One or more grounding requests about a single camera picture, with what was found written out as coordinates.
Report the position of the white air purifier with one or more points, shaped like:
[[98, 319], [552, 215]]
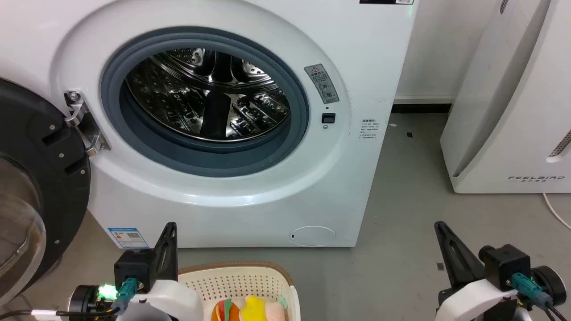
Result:
[[513, 111]]

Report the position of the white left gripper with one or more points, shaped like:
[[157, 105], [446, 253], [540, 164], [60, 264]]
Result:
[[171, 298]]

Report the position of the small printed text sticker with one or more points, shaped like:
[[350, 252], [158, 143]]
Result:
[[370, 129]]

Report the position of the oval drain filter cover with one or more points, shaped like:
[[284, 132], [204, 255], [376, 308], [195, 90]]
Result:
[[313, 236]]

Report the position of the grey rubber door gasket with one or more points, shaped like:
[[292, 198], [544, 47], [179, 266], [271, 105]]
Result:
[[296, 133]]

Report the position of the grey warning sticker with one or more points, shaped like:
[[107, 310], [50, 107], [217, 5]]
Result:
[[322, 84]]

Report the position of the silver metal door hinge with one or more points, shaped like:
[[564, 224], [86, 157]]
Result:
[[84, 125]]

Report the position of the black bar with white label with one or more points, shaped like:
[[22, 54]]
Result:
[[386, 2]]

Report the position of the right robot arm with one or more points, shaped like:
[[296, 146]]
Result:
[[551, 285]]

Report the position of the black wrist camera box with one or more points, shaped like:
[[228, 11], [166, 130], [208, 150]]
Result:
[[506, 265], [134, 267]]

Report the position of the blue energy label sticker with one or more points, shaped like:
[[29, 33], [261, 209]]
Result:
[[128, 237]]

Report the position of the black door latch slot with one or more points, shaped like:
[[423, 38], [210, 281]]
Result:
[[328, 118]]

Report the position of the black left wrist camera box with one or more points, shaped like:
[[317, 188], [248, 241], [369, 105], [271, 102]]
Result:
[[134, 267]]

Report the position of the cream plastic laundry basket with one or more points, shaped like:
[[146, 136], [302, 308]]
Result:
[[236, 281]]

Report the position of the white front-load washing machine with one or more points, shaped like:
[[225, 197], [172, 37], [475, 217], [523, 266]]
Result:
[[357, 67]]

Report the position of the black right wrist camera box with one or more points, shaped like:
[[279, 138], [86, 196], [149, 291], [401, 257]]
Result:
[[506, 265]]

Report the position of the stainless steel washer drum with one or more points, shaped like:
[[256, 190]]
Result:
[[178, 89]]

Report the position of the black washing machine door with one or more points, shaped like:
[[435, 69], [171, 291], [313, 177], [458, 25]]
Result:
[[49, 142]]

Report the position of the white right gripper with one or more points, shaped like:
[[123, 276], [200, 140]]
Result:
[[477, 298]]

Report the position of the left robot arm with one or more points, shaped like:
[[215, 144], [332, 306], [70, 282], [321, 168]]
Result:
[[84, 303]]

